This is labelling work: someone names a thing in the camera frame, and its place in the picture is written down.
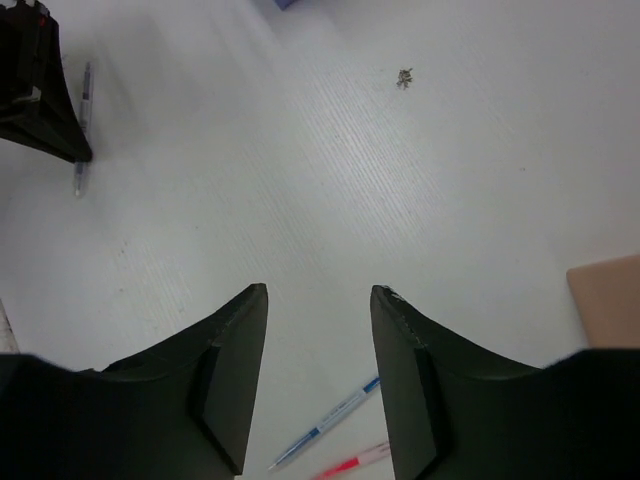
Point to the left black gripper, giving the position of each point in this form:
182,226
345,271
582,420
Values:
36,107

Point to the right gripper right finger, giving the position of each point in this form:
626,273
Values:
455,410

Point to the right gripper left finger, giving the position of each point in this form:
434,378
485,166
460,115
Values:
181,409

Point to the clear dark pen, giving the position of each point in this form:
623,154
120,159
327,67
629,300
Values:
85,114

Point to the red clear pen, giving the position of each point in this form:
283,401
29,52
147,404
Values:
367,457

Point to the blue clear pen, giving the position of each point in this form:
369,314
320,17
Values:
330,420

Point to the peach file organizer rack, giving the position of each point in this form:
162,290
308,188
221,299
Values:
606,295

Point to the small dark debris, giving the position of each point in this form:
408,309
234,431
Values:
404,79

